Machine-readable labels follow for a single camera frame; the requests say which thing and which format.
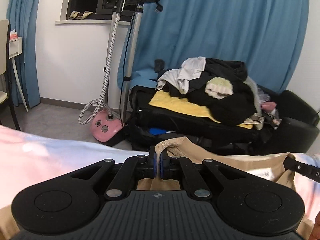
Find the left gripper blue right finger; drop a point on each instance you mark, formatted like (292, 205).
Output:
(164, 164)

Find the black clothes pile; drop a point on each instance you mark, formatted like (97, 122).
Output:
(234, 71)

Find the yellow towel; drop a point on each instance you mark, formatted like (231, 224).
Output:
(180, 104)

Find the black sofa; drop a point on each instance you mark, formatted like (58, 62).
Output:
(296, 132)

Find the garment steamer pole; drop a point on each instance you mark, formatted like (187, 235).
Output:
(91, 109)

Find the white dressing table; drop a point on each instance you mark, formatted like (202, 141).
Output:
(15, 49)

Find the pastel tie-dye bedsheet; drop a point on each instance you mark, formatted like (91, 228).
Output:
(28, 159)

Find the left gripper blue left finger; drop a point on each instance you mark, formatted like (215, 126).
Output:
(152, 162)

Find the blue curtain left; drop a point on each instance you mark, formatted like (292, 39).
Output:
(22, 15)

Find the person's hand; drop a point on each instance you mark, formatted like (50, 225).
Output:
(315, 234)

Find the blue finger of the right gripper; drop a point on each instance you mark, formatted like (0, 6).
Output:
(306, 170)

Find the blue curtain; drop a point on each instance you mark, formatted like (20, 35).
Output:
(22, 15)
(267, 35)

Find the cream knit item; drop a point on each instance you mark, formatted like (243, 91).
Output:
(219, 88)

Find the pink steamer base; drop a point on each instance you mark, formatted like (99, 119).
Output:
(104, 126)

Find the beige chair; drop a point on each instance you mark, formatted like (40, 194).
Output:
(5, 95)

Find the white garment on pile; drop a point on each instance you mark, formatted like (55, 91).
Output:
(190, 69)

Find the blue curtain right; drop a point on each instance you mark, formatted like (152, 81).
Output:
(267, 35)

